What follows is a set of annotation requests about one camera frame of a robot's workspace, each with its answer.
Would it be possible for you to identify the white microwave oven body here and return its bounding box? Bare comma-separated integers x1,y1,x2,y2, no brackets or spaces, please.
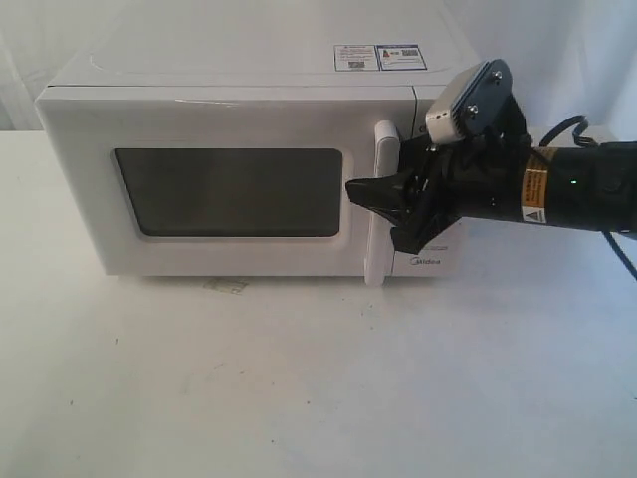
46,18,479,285

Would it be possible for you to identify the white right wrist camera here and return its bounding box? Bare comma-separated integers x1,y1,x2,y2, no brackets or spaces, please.
425,59,513,145

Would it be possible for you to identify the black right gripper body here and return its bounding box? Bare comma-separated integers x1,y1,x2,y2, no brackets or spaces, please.
399,97,531,234

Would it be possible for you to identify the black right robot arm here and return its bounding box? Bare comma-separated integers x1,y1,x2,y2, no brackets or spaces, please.
345,101,636,253

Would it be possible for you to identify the white microwave door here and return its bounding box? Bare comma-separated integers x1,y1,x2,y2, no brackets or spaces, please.
37,86,416,284

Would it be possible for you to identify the blue bordered warning sticker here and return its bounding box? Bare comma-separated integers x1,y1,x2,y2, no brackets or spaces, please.
333,44,427,72

